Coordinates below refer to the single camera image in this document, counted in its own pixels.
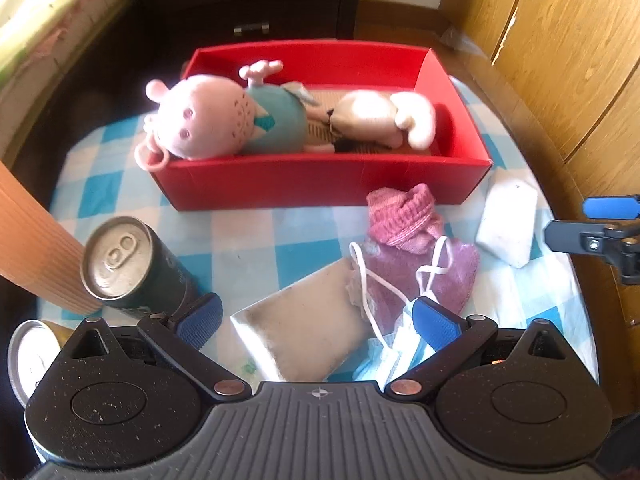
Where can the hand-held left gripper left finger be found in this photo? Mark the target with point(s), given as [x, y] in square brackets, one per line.
[201, 321]

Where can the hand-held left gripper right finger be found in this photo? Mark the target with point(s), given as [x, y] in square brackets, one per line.
[434, 323]

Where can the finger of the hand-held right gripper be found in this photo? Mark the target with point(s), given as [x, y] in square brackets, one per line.
[570, 235]
[610, 207]

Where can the blue face mask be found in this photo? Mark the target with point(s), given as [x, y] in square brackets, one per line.
[392, 362]

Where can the pink knitted sock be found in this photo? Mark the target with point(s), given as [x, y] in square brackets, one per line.
[400, 215]

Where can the red cardboard box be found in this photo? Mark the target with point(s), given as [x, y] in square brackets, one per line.
[310, 186]

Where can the pink fuzzy cloth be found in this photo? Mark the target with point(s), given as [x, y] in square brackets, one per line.
[452, 272]

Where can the blue checkered tablecloth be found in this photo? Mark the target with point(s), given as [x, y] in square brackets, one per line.
[250, 240]

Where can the grey square tray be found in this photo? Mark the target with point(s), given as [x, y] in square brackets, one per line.
[300, 320]

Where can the dark drink can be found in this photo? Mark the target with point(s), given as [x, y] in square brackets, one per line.
[117, 260]

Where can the yellow drink can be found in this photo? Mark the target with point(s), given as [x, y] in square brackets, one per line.
[30, 355]

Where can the wooden cabinet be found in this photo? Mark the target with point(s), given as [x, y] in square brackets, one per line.
[575, 35]

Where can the orange ribbed tube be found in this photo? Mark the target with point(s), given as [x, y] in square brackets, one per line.
[30, 240]

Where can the pink pig plush toy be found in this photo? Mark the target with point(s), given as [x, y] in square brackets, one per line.
[200, 115]

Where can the beige plush toy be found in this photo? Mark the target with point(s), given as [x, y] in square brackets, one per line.
[370, 115]

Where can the black dresser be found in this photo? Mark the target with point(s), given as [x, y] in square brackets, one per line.
[200, 5]

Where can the floral bedding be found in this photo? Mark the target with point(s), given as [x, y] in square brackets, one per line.
[40, 10]

